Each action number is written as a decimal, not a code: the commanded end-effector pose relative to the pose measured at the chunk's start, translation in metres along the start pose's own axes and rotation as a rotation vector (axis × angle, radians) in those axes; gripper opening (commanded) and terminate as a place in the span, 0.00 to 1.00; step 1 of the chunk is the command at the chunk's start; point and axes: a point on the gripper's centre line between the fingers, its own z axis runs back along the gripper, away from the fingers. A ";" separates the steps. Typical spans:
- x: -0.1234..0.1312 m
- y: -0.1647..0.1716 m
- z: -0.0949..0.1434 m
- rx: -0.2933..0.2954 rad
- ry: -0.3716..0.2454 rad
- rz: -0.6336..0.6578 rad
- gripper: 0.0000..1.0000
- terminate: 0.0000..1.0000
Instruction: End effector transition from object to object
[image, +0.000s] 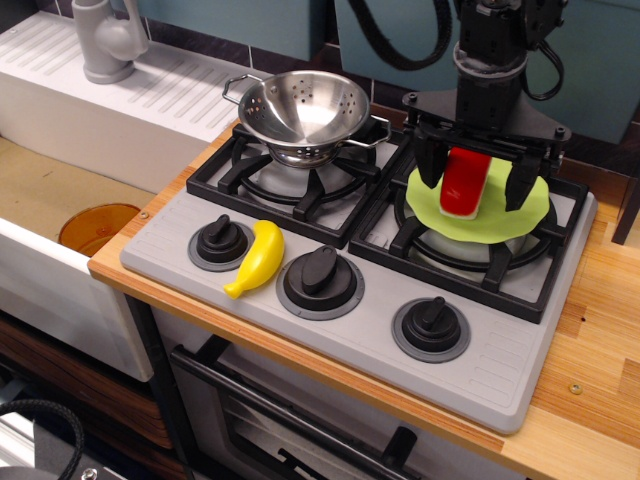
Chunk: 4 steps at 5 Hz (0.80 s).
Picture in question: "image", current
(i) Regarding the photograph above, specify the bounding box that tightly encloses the grey toy faucet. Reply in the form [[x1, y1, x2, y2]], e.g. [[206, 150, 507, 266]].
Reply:
[[72, 0, 149, 85]]

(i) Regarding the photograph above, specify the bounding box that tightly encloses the steel colander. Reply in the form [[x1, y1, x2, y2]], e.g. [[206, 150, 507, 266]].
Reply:
[[222, 70, 392, 169]]

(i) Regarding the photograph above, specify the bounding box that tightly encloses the black left burner grate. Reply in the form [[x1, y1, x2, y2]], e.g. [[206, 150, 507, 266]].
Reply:
[[186, 124, 408, 248]]

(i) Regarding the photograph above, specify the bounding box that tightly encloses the black burner grate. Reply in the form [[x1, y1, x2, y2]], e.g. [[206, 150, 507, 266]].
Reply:
[[349, 148, 597, 323], [186, 124, 408, 248]]

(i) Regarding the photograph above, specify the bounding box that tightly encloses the black left stove knob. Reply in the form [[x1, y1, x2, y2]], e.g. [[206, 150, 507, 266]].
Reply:
[[188, 214, 255, 272]]

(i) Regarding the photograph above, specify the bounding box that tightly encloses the black right burner grate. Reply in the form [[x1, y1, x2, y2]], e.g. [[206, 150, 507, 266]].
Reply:
[[349, 148, 597, 323]]

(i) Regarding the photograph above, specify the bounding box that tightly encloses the grey toy stove top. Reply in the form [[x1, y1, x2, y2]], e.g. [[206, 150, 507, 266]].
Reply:
[[120, 185, 573, 433]]

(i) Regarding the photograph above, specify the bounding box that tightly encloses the white toy sink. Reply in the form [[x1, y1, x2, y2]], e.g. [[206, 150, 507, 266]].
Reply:
[[1, 12, 246, 382]]

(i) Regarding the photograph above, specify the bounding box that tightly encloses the thin black wire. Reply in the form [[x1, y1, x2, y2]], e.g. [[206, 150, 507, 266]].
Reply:
[[522, 40, 564, 101]]

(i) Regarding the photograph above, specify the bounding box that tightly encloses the black middle stove knob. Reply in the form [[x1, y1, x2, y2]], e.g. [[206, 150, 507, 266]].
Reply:
[[276, 245, 365, 321]]

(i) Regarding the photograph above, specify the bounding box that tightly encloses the black oven door handle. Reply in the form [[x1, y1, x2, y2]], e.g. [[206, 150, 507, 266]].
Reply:
[[170, 345, 413, 479]]

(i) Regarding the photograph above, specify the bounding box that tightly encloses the black right stove knob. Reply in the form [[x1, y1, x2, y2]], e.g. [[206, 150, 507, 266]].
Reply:
[[391, 296, 471, 364]]

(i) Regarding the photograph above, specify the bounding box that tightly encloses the red toy sushi piece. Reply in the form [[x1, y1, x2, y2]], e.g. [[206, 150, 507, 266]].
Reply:
[[440, 147, 492, 220]]

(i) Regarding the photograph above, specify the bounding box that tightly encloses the toy oven door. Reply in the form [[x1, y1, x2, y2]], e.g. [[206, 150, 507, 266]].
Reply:
[[167, 333, 431, 480]]

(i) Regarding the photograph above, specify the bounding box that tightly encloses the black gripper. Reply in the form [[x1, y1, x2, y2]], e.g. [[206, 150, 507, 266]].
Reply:
[[403, 78, 571, 211]]

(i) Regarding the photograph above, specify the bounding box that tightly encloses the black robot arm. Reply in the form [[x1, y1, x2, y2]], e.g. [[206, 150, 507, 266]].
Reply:
[[403, 1, 571, 211]]

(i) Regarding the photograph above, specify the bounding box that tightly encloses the yellow toy banana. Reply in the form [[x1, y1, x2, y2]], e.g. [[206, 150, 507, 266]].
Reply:
[[223, 220, 285, 299]]

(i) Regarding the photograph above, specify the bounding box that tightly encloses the black stove knob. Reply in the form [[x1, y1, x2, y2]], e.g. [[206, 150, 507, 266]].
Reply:
[[276, 245, 365, 321], [391, 296, 471, 364], [188, 214, 255, 272]]

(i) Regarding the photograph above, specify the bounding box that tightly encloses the orange plastic cup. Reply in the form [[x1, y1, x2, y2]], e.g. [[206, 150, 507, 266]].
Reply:
[[58, 203, 140, 257]]

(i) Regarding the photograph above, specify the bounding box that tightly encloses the green round plate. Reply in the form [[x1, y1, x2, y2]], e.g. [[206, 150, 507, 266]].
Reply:
[[406, 158, 550, 244]]

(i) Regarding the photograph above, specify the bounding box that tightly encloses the black braided cable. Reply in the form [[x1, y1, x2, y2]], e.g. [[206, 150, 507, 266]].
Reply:
[[347, 0, 454, 72]]

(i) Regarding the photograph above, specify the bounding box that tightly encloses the black cable lower left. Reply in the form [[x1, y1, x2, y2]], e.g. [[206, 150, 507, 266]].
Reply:
[[0, 398, 86, 480]]

